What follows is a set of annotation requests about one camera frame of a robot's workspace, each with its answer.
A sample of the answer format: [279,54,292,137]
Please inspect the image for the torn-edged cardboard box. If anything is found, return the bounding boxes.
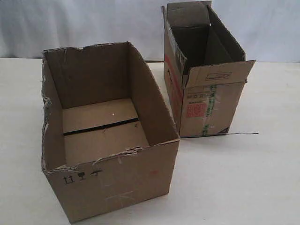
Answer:
[41,42,180,223]

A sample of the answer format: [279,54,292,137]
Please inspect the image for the tall taped cardboard box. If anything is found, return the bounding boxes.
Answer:
[161,0,255,138]

